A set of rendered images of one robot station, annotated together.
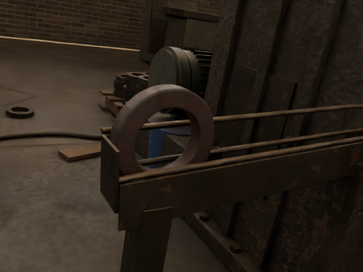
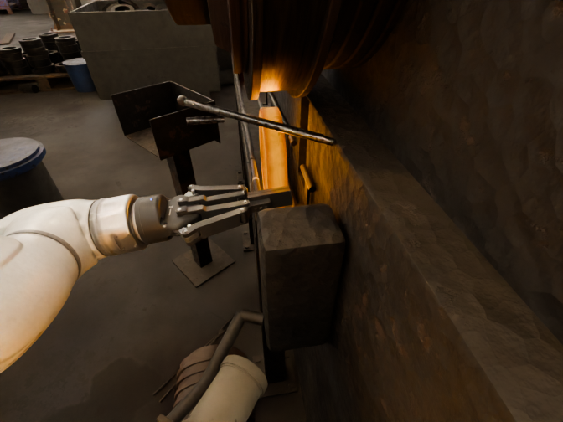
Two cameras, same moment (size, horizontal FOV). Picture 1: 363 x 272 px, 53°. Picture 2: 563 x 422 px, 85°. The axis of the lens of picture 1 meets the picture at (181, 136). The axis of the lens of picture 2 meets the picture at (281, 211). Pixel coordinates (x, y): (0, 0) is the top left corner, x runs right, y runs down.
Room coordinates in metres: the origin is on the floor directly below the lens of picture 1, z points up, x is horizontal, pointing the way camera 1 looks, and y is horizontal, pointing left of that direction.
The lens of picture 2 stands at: (1.40, -1.34, 1.05)
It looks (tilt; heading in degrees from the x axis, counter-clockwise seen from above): 39 degrees down; 114
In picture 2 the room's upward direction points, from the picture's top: straight up
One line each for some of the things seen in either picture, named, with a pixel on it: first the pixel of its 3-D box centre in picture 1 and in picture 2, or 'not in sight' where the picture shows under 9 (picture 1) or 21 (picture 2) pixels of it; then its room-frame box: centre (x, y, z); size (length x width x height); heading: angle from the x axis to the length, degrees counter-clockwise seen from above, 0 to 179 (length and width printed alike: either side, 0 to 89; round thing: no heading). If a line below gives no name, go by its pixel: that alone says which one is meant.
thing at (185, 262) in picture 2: not in sight; (185, 194); (0.69, -0.64, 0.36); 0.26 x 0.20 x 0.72; 158
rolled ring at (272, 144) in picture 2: not in sight; (271, 159); (1.17, -0.88, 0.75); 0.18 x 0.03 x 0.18; 122
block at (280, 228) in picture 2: not in sight; (298, 284); (1.31, -1.08, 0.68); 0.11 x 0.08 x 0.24; 33
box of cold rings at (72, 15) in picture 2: not in sight; (157, 49); (-0.90, 1.05, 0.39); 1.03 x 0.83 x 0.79; 37
